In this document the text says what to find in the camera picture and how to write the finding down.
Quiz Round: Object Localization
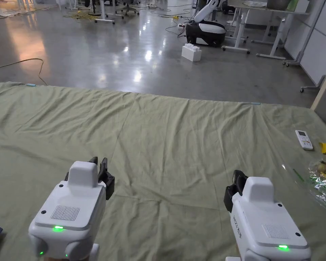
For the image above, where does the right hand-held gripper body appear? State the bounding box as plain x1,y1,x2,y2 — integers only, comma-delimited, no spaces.
224,176,312,261

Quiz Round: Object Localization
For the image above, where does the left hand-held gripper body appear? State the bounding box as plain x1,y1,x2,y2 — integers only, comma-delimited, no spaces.
28,161,115,261

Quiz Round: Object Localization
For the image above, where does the bed with pale green sheet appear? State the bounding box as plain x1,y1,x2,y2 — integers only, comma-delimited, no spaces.
0,82,326,261

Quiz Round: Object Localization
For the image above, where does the clear plastic snack bag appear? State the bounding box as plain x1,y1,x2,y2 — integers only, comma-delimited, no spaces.
293,159,326,212

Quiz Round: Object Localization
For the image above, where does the white remote control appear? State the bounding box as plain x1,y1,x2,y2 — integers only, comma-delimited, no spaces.
295,130,314,151

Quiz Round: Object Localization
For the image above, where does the white brick-shaped block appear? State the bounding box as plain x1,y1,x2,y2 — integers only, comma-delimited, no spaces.
182,43,202,63

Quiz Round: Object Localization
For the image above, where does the black and white robot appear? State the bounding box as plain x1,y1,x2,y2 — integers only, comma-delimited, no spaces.
185,0,227,48

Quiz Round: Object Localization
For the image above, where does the office chair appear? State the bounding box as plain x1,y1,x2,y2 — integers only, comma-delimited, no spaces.
116,0,140,16

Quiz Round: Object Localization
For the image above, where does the white desk on castors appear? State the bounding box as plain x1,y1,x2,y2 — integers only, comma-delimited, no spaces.
221,0,311,59

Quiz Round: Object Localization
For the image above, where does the yellow floor cable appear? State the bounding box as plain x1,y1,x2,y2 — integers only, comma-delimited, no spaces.
0,58,48,86

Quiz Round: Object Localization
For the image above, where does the white table frame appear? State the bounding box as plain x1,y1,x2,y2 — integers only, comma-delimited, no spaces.
94,0,116,25

